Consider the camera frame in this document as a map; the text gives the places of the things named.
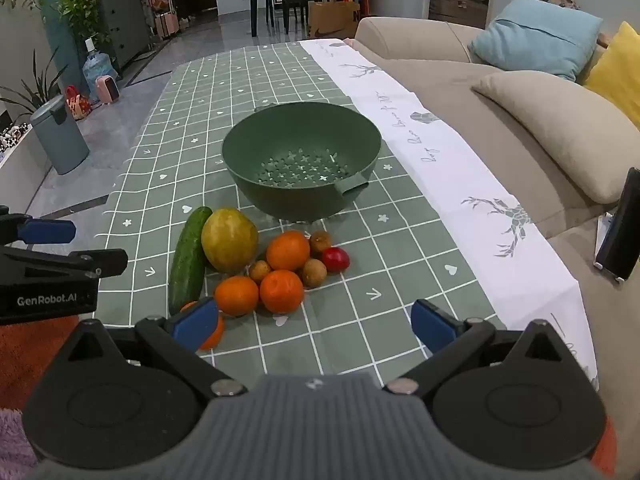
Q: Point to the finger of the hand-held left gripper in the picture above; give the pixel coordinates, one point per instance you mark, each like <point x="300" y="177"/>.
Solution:
<point x="47" y="231"/>
<point x="65" y="262"/>

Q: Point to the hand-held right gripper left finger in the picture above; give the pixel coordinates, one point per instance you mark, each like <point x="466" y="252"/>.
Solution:
<point x="195" y="322"/>

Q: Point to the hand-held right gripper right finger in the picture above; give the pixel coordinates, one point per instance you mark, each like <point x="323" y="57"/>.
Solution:
<point x="431" y="327"/>

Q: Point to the orange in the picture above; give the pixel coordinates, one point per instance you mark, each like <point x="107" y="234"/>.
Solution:
<point x="287" y="251"/>
<point x="236" y="296"/>
<point x="214" y="337"/>
<point x="281" y="291"/>

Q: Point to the green cucumber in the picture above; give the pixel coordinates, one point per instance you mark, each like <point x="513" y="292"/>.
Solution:
<point x="187" y="260"/>

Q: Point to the yellow-green mango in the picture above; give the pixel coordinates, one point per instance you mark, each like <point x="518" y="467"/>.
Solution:
<point x="229" y="240"/>

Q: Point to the small red tomato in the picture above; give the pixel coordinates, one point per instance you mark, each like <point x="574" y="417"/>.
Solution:
<point x="335" y="259"/>

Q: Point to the green colander bowl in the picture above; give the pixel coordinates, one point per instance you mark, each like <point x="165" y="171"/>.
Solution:
<point x="300" y="130"/>

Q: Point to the orange rug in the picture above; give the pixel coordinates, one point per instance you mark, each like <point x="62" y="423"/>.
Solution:
<point x="30" y="355"/>

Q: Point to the grey-blue trash can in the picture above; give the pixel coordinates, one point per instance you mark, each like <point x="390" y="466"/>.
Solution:
<point x="60" y="140"/>

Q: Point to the red patterned bag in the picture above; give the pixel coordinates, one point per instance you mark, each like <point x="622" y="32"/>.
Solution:
<point x="77" y="105"/>

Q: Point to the long-leaved green plant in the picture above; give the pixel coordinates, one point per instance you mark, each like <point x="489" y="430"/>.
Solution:
<point x="30" y="95"/>

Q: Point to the purple fluffy cloth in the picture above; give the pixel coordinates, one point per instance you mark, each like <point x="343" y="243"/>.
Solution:
<point x="15" y="445"/>

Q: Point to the pink space heater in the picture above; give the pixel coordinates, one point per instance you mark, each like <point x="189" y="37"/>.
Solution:
<point x="108" y="90"/>

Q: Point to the white printed table runner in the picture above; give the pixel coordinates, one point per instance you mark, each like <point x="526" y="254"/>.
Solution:
<point x="450" y="160"/>

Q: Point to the blue water jug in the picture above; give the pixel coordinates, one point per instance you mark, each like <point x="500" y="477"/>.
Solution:
<point x="97" y="67"/>

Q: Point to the black phone on stand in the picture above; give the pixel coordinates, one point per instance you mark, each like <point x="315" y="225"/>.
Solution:
<point x="622" y="225"/>

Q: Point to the grey-green drawer cabinet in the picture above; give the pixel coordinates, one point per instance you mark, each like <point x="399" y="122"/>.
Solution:
<point x="125" y="25"/>

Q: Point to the trailing green potted plant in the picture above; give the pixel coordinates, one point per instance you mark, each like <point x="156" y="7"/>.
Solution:
<point x="82" y="5"/>

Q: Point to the pink suitcase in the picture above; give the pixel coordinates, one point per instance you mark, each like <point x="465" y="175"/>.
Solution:
<point x="165" y="17"/>

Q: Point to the beige sofa cushion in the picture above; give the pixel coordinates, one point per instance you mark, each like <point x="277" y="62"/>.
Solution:
<point x="560" y="120"/>

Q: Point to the green checked tablecloth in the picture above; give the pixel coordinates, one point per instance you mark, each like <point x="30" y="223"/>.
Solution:
<point x="240" y="80"/>

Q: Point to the beige sofa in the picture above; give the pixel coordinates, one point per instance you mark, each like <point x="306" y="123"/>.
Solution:
<point x="415" y="40"/>

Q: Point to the light blue pillow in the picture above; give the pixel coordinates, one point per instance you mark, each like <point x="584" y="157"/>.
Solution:
<point x="537" y="35"/>

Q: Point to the yellow pillow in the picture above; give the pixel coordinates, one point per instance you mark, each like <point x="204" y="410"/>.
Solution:
<point x="617" y="70"/>

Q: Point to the brown paper bag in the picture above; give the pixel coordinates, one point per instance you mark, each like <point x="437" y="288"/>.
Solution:
<point x="332" y="20"/>

